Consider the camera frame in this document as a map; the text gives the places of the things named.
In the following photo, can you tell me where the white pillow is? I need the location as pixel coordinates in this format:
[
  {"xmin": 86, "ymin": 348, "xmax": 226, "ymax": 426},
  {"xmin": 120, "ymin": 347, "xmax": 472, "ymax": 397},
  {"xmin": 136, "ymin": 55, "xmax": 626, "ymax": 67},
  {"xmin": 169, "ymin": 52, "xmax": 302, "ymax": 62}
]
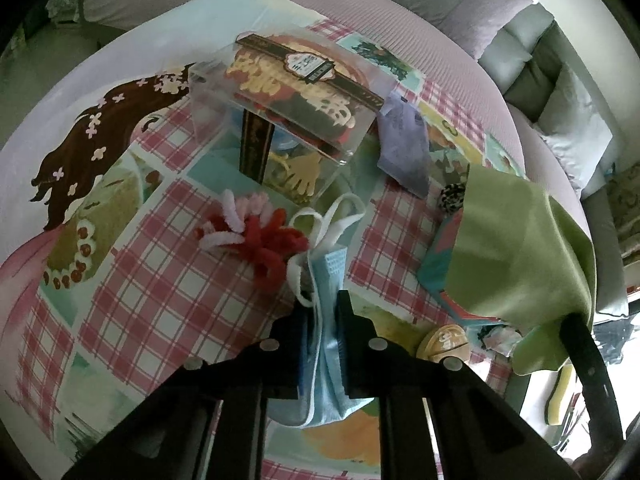
[{"xmin": 536, "ymin": 61, "xmax": 614, "ymax": 197}]

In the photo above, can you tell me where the pink bed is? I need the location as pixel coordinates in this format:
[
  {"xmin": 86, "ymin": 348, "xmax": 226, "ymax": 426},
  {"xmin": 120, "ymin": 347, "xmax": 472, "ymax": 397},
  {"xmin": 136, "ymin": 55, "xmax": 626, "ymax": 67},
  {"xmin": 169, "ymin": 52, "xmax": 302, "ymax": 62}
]
[{"xmin": 82, "ymin": 0, "xmax": 587, "ymax": 202}]

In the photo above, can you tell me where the purple cloth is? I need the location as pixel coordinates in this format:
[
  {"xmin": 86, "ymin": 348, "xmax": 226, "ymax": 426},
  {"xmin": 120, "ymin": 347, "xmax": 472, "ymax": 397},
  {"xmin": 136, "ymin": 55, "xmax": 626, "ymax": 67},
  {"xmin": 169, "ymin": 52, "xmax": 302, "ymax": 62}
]
[{"xmin": 375, "ymin": 94, "xmax": 432, "ymax": 199}]

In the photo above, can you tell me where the purple pillow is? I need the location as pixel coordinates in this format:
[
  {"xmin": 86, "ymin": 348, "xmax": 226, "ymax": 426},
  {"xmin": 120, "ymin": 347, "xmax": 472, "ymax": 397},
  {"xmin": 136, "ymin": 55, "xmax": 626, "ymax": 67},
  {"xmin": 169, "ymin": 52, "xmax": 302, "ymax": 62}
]
[{"xmin": 440, "ymin": 0, "xmax": 537, "ymax": 59}]

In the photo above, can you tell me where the blue face mask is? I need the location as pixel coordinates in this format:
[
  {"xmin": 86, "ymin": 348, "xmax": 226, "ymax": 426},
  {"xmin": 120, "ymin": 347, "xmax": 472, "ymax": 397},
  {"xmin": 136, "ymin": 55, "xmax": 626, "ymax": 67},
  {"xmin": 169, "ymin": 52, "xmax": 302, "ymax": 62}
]
[{"xmin": 270, "ymin": 194, "xmax": 375, "ymax": 429}]

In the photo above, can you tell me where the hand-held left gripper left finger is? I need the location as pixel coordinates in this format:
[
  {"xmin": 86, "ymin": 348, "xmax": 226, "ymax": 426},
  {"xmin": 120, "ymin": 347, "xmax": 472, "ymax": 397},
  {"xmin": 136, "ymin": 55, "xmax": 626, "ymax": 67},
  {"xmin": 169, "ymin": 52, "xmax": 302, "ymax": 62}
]
[{"xmin": 65, "ymin": 309, "xmax": 311, "ymax": 480}]

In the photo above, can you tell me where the grey headboard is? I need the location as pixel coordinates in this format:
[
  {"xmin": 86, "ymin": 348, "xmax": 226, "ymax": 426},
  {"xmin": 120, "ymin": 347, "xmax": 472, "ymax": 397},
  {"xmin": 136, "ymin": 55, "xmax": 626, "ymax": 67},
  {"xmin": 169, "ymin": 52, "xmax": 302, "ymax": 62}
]
[{"xmin": 580, "ymin": 192, "xmax": 632, "ymax": 317}]

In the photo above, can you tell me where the black white scrunchie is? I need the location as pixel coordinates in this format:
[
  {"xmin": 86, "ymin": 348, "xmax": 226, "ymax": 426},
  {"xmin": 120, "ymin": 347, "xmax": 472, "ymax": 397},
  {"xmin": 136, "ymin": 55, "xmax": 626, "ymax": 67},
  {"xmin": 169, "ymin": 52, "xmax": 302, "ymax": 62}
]
[{"xmin": 436, "ymin": 183, "xmax": 469, "ymax": 212}]

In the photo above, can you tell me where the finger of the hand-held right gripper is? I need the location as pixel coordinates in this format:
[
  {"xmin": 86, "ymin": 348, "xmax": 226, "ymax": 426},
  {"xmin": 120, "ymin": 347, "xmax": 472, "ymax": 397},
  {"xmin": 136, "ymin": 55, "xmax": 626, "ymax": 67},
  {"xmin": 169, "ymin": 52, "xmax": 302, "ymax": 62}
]
[{"xmin": 559, "ymin": 312, "xmax": 627, "ymax": 447}]

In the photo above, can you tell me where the printed checked blanket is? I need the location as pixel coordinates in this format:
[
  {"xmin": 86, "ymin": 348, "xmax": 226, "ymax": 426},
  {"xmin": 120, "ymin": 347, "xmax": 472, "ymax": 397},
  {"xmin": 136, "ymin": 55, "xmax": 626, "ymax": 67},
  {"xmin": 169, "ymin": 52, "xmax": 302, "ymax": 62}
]
[{"xmin": 0, "ymin": 0, "xmax": 532, "ymax": 480}]

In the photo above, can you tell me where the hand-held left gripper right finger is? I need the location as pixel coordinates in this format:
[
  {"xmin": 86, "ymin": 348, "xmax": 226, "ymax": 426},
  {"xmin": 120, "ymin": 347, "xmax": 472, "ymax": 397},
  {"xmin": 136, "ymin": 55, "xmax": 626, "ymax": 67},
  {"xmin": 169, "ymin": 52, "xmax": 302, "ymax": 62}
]
[{"xmin": 334, "ymin": 290, "xmax": 576, "ymax": 480}]

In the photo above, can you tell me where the clear plastic box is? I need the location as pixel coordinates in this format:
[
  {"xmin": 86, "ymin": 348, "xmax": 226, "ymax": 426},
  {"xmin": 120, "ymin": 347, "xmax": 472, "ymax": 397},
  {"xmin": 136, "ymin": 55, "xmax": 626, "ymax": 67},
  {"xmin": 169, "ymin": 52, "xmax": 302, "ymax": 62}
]
[{"xmin": 187, "ymin": 32, "xmax": 390, "ymax": 207}]

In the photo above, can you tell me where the pink white chenille stem bundle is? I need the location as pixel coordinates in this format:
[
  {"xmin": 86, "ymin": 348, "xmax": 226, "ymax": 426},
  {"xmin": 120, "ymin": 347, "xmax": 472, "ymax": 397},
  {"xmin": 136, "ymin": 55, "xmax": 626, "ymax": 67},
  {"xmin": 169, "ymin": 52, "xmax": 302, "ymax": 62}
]
[{"xmin": 200, "ymin": 189, "xmax": 272, "ymax": 252}]

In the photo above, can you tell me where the yellow sponge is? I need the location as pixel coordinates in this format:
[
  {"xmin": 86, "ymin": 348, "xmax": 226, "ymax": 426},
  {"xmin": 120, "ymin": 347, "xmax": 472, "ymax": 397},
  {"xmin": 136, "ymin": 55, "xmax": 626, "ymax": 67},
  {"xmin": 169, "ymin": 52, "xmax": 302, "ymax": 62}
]
[{"xmin": 544, "ymin": 361, "xmax": 577, "ymax": 414}]

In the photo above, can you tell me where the gold round trinket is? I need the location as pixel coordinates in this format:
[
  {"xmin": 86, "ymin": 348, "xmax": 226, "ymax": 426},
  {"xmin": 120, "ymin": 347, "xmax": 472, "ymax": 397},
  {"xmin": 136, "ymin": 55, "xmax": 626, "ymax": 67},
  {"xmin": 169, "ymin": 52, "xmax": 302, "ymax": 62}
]
[{"xmin": 415, "ymin": 326, "xmax": 472, "ymax": 364}]

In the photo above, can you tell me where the green cloth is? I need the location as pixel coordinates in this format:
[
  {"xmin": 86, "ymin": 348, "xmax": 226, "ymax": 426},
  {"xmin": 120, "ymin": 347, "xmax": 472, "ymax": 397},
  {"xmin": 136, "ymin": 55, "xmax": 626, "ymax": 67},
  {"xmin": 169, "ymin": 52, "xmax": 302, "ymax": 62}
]
[{"xmin": 444, "ymin": 164, "xmax": 599, "ymax": 377}]

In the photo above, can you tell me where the red chenille stem bundle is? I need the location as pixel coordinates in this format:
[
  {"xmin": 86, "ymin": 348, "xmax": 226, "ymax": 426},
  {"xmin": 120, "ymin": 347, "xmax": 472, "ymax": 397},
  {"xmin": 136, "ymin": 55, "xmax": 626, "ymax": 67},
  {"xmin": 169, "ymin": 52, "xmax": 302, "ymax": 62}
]
[{"xmin": 195, "ymin": 210, "xmax": 309, "ymax": 297}]

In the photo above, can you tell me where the grey-green pillow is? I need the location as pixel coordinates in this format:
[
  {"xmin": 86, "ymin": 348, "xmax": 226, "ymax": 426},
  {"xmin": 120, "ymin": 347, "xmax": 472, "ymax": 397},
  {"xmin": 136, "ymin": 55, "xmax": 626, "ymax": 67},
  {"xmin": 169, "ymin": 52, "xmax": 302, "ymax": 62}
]
[{"xmin": 479, "ymin": 4, "xmax": 558, "ymax": 92}]

